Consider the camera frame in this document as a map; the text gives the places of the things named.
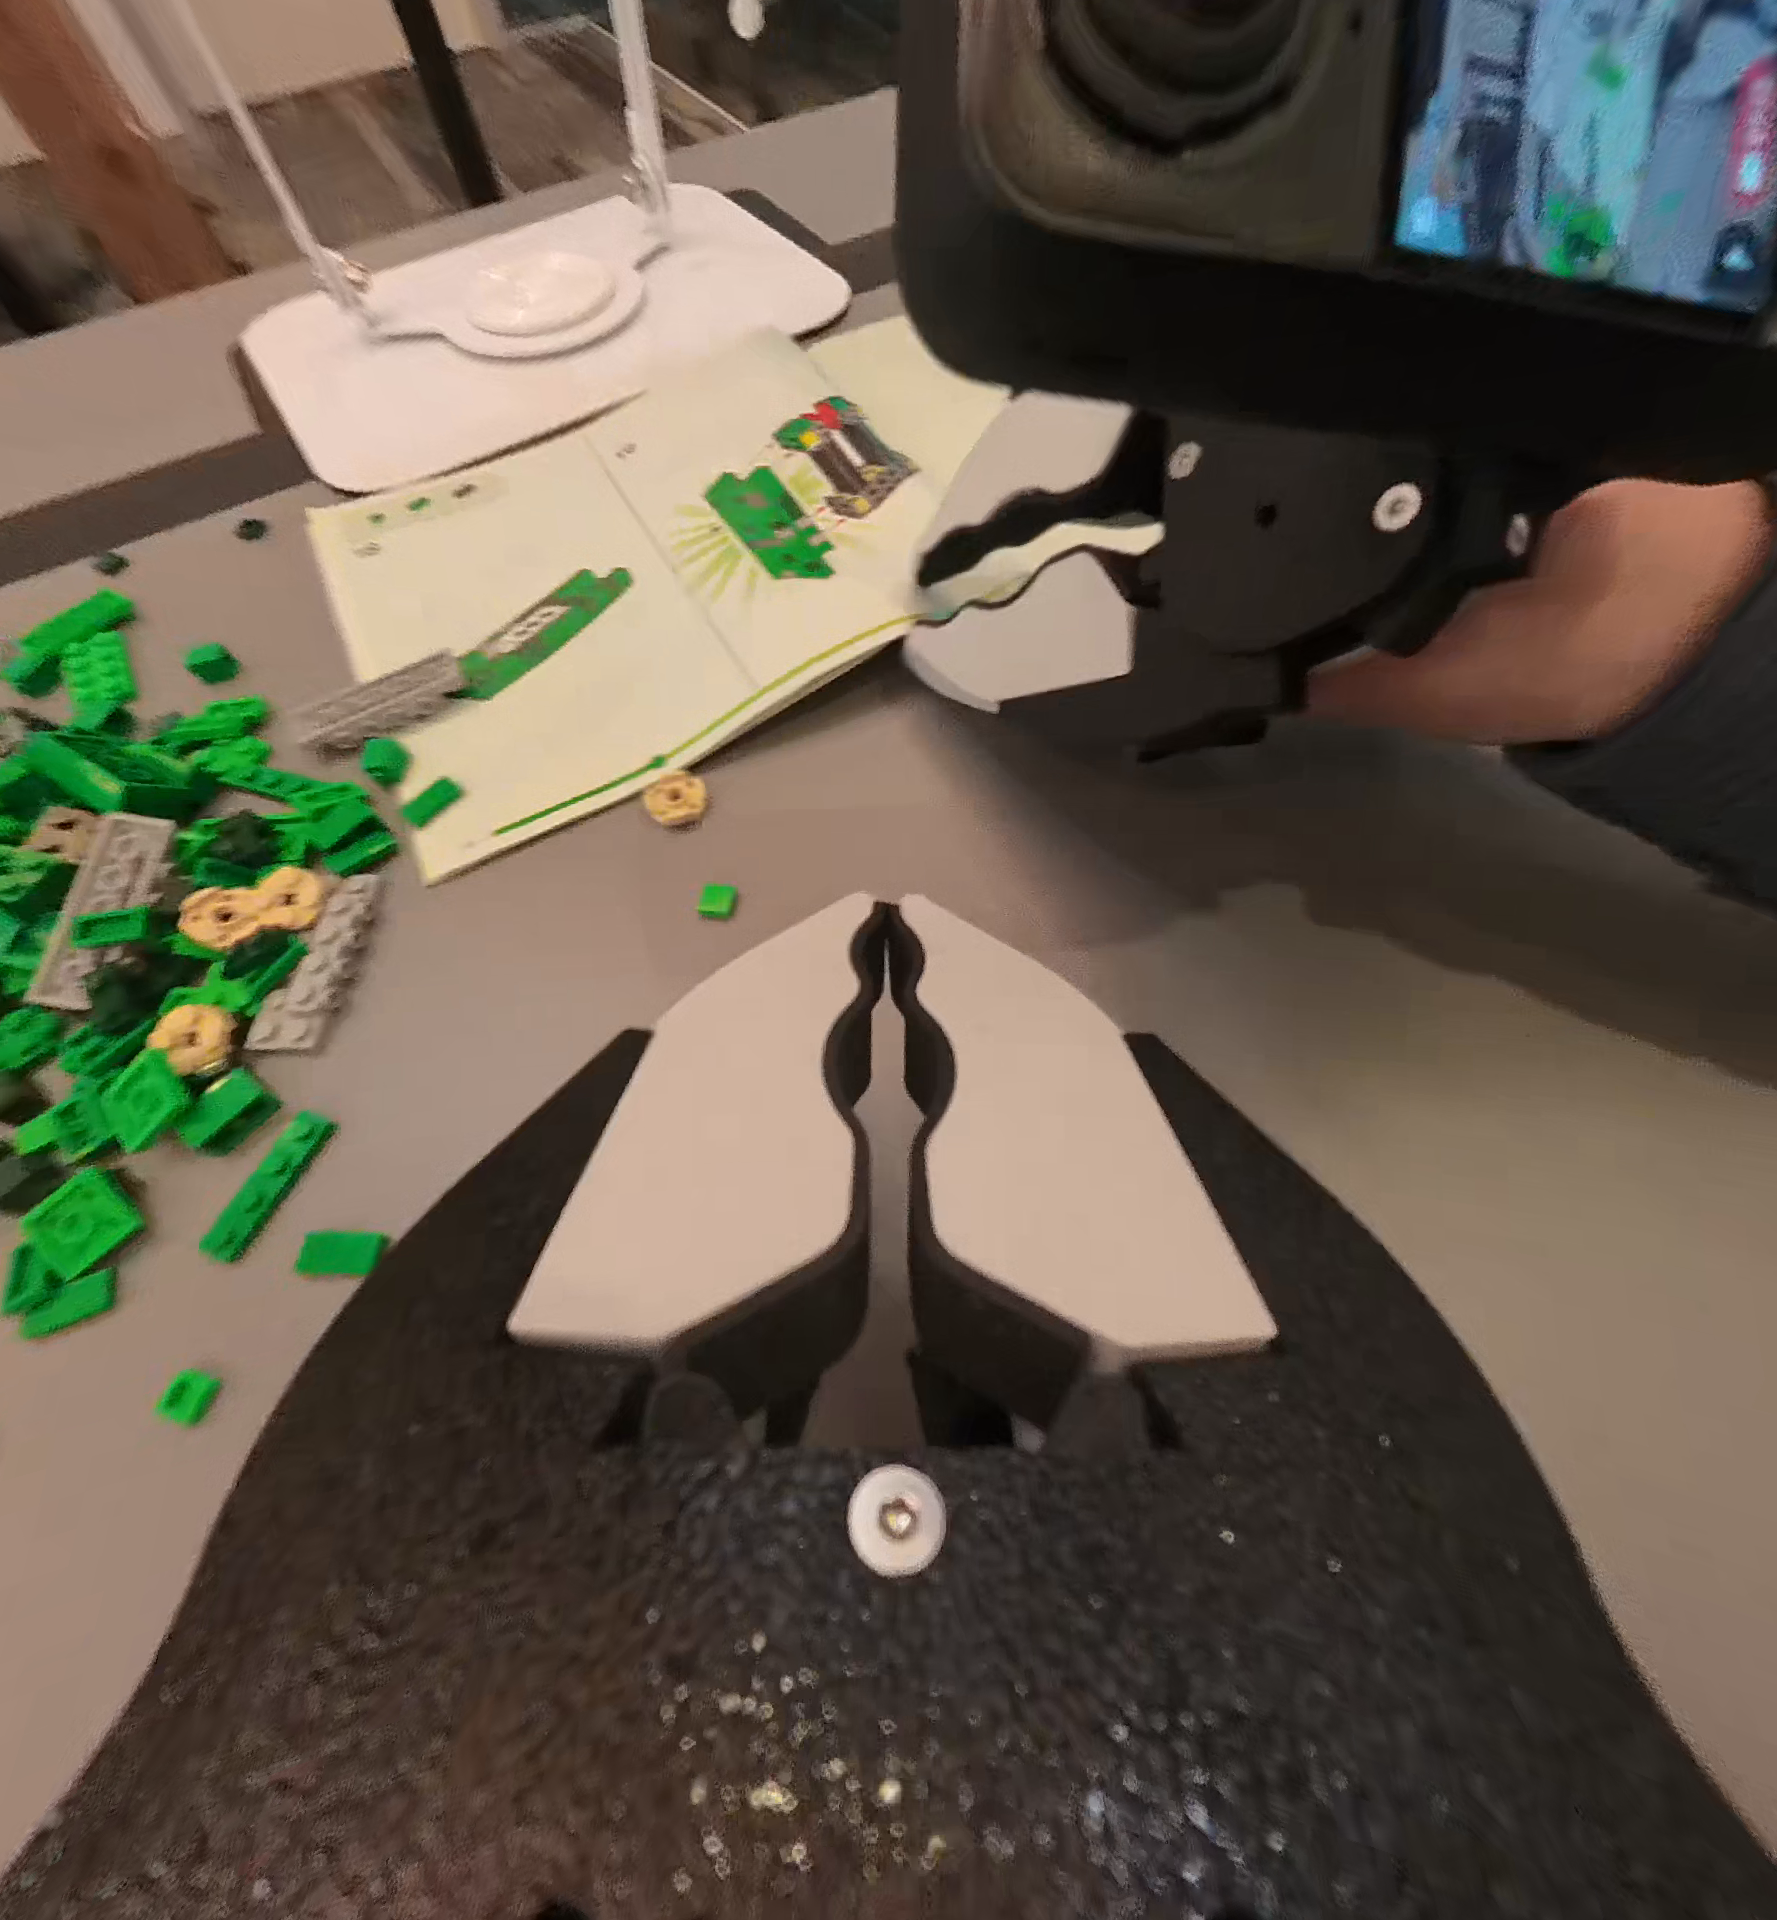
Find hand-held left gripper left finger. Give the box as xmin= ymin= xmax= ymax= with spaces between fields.
xmin=504 ymin=889 xmax=889 ymax=1368

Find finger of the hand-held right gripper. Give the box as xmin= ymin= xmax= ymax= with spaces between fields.
xmin=898 ymin=556 xmax=1149 ymax=718
xmin=916 ymin=391 xmax=1169 ymax=586

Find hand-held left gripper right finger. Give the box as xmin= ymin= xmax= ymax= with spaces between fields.
xmin=894 ymin=889 xmax=1283 ymax=1375

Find brick building instruction booklet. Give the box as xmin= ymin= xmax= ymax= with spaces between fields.
xmin=301 ymin=314 xmax=1018 ymax=886

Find person's right forearm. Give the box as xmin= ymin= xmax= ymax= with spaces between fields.
xmin=1504 ymin=447 xmax=1777 ymax=939

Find person's right hand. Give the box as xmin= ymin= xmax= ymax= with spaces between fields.
xmin=1305 ymin=480 xmax=1777 ymax=749

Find grey studded plate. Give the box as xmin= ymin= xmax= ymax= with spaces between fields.
xmin=295 ymin=645 xmax=467 ymax=755

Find white stand with clear rods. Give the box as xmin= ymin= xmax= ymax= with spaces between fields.
xmin=177 ymin=0 xmax=854 ymax=497

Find pile of green toy bricks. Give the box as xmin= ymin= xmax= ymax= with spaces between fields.
xmin=0 ymin=582 xmax=444 ymax=1343

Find black metal leg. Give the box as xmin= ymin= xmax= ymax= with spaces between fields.
xmin=392 ymin=0 xmax=509 ymax=211

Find wooden post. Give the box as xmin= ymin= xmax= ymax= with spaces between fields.
xmin=0 ymin=0 xmax=246 ymax=305

